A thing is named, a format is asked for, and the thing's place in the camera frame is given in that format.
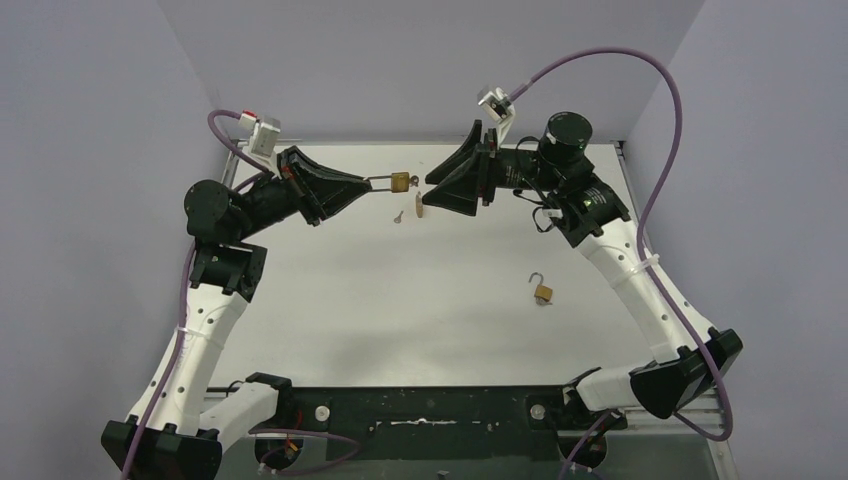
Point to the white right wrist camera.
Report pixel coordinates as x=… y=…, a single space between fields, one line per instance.
x=499 y=107

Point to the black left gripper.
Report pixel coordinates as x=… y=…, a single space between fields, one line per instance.
x=298 y=187

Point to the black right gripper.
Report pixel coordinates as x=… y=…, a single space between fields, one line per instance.
x=458 y=192

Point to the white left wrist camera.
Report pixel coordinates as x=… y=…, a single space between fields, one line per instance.
x=263 y=135

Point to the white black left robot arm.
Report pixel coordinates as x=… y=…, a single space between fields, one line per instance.
x=169 y=433

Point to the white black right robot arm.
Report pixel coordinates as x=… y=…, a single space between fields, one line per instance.
x=595 y=221

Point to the small brass padlock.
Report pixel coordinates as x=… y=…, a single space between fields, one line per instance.
x=397 y=182
x=542 y=293

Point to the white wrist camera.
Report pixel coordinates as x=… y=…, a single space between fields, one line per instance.
x=499 y=107
x=263 y=135

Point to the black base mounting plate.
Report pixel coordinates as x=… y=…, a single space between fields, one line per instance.
x=448 y=423

